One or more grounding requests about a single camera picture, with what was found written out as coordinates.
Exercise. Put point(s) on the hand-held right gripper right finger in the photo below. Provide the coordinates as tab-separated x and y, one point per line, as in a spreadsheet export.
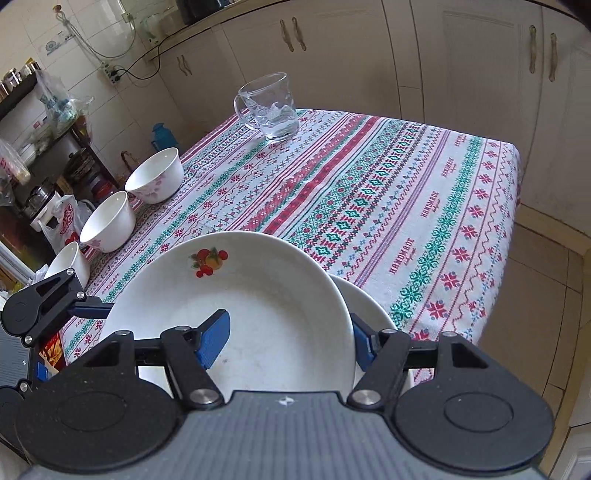
362	344

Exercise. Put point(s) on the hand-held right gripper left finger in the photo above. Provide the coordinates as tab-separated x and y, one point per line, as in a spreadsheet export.
214	337

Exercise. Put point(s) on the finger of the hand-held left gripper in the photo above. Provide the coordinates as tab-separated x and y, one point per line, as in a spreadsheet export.
92	310

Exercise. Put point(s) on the large white fruit-print plate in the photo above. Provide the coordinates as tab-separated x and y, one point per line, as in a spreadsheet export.
369	304

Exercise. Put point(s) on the plain white bowl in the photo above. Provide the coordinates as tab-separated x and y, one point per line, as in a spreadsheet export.
69	265

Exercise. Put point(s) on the white bowl pink flowers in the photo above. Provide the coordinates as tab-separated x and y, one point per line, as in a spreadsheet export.
154	175
111	221

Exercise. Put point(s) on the red gift box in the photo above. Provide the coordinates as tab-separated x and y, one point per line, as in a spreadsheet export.
53	350

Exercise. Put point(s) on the red white plastic bag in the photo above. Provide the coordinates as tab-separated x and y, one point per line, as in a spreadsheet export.
64	221

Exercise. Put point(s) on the patterned red green tablecloth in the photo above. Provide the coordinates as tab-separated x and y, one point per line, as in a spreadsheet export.
369	184

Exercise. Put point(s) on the blue thermos jug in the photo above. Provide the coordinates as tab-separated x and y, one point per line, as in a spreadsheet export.
160	136

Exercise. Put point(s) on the black storage shelf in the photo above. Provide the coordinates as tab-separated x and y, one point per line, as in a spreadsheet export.
18	97

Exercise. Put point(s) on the clear glass mug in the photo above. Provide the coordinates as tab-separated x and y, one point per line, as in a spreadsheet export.
272	110

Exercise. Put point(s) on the white power strip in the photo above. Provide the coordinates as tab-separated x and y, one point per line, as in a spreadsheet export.
112	74

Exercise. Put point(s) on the white electric kettle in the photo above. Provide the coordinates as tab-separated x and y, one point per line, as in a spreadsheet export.
152	25

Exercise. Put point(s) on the white kitchen cabinets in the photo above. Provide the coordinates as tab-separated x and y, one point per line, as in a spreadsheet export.
461	69

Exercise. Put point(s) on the round wall sticker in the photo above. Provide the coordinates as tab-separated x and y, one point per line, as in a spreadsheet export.
51	46

